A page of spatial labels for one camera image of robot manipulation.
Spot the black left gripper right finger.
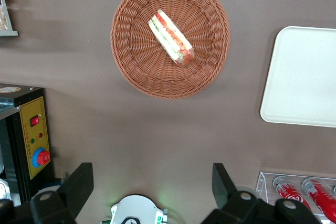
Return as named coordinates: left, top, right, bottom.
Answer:
left=201, top=163, right=265, bottom=224

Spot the steel warmer pan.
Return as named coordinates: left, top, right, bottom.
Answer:
left=0, top=178, right=13, bottom=201

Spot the red cola bottle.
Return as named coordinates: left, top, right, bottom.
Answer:
left=272, top=176, right=313, bottom=212
left=301, top=178, right=336, bottom=224

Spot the grey snack tray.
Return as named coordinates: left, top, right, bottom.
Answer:
left=0, top=0, right=19, bottom=37

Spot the black food warmer machine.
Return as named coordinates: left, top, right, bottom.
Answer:
left=0, top=83, right=55, bottom=205

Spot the round brown wicker basket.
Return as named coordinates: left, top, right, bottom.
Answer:
left=110, top=0, right=231, bottom=100

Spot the clear bag of crackers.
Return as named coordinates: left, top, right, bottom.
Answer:
left=0, top=3, right=8, bottom=31

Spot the clear acrylic bottle rack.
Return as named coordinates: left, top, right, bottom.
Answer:
left=255, top=171, right=336, bottom=224

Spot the beige plastic tray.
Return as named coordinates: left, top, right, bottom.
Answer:
left=259, top=26, right=336, bottom=128

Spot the triangle sandwich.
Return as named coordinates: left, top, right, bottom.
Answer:
left=148, top=9, right=196, bottom=68

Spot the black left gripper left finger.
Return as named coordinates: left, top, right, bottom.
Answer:
left=30, top=163, right=94, bottom=224

